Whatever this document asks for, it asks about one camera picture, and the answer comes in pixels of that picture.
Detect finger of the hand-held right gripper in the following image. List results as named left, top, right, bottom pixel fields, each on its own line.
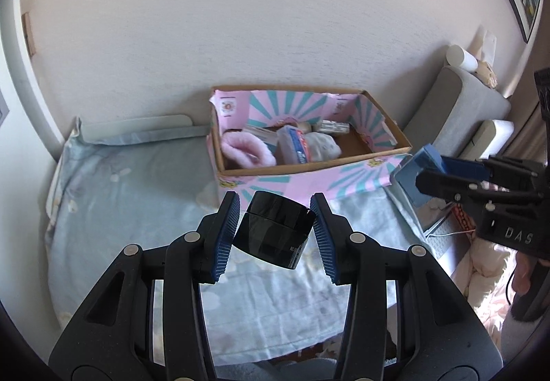
left=442, top=155, right=543, bottom=189
left=415, top=172, right=493, bottom=212

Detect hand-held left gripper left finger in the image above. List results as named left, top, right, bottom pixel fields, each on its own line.
left=49, top=191, right=240, bottom=379

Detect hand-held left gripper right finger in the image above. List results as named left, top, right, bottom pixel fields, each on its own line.
left=310, top=192, right=501, bottom=379

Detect small blue cube box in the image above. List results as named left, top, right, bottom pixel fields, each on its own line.
left=394, top=144, right=452, bottom=208

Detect black cosmetic jar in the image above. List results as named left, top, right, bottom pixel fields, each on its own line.
left=232, top=191, right=316, bottom=270

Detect pink teal papered cardboard box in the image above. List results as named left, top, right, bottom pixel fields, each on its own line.
left=207, top=85, right=413, bottom=208

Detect white black printed tissue pack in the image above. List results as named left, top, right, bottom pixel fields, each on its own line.
left=313, top=119, right=351, bottom=136

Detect person's right hand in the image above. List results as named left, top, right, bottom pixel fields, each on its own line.
left=513, top=256, right=536, bottom=295

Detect red patterned packet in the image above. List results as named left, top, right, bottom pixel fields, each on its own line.
left=449, top=209, right=476, bottom=232

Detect white pillow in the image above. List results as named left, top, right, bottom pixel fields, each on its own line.
left=458, top=120, right=515, bottom=160

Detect pink blanket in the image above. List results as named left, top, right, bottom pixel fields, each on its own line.
left=463, top=241, right=516, bottom=324

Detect white laptop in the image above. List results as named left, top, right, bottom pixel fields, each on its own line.
left=423, top=215, right=464, bottom=262

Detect grey cushion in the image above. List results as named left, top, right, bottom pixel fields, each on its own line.
left=404, top=65, right=512, bottom=145

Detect beige curtain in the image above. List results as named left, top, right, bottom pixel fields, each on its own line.
left=510, top=76, right=543, bottom=160

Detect rolled white grey socks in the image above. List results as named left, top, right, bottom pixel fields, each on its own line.
left=307, top=132, right=342, bottom=162

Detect beige crumpled item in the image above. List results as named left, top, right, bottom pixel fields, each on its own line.
left=475, top=61, right=499, bottom=90

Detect light blue floral bedsheet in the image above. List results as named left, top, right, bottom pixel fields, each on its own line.
left=43, top=117, right=430, bottom=369

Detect white cup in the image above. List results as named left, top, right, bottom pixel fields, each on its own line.
left=445, top=45, right=479, bottom=72

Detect white paper on wall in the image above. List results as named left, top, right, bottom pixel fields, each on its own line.
left=475, top=26, right=497, bottom=64

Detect brown wall plate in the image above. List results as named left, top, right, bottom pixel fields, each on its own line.
left=21, top=12, right=35, bottom=56

